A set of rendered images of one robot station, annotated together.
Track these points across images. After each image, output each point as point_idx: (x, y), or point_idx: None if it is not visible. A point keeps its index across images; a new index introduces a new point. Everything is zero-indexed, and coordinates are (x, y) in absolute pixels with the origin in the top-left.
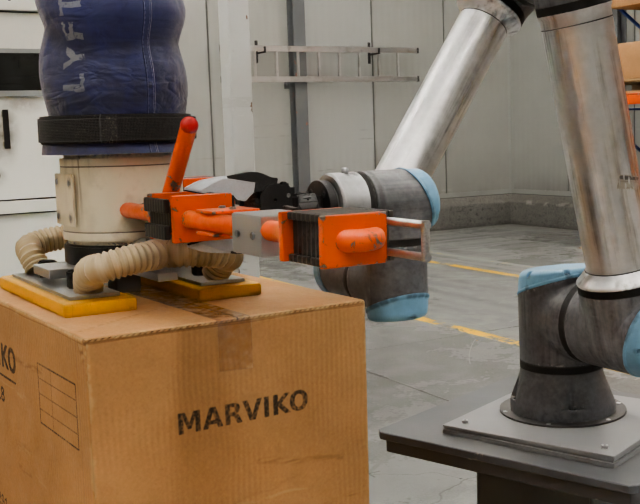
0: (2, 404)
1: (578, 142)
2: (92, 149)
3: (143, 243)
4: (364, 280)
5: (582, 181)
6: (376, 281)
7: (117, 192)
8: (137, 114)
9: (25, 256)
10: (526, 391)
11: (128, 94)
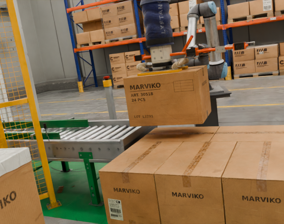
0: (151, 96)
1: (212, 38)
2: (167, 43)
3: (182, 58)
4: (200, 63)
5: (213, 45)
6: (203, 62)
7: (169, 51)
8: (172, 37)
9: (143, 68)
10: None
11: (171, 33)
